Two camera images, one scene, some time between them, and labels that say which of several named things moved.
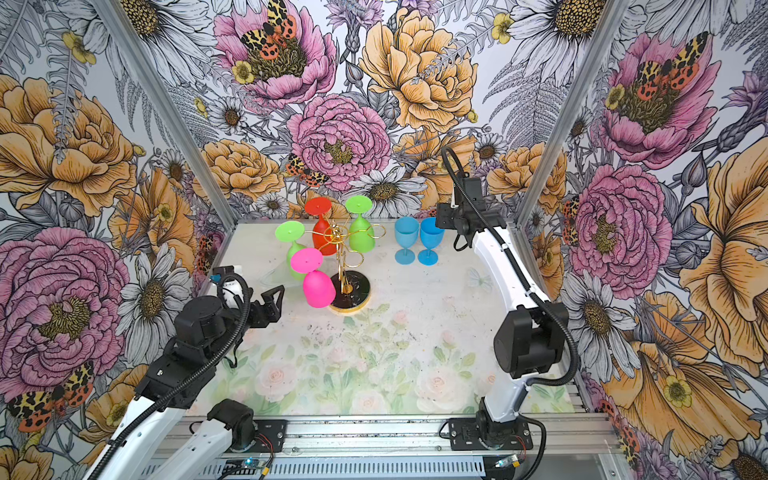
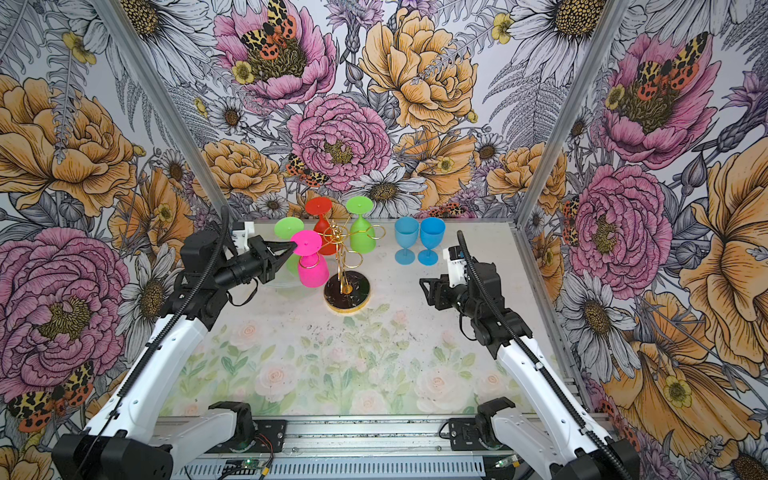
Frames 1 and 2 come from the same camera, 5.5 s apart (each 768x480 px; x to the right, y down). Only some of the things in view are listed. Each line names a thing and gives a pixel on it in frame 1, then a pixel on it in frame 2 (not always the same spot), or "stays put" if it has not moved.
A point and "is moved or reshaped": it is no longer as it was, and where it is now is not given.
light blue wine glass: x=406 y=235 stays put
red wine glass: x=323 y=237 stays put
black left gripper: x=262 y=320 → x=265 y=249
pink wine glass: x=319 y=290 is moved or reshaped
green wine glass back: x=361 y=235 stays put
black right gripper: x=442 y=213 → x=439 y=289
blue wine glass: x=432 y=237 stays put
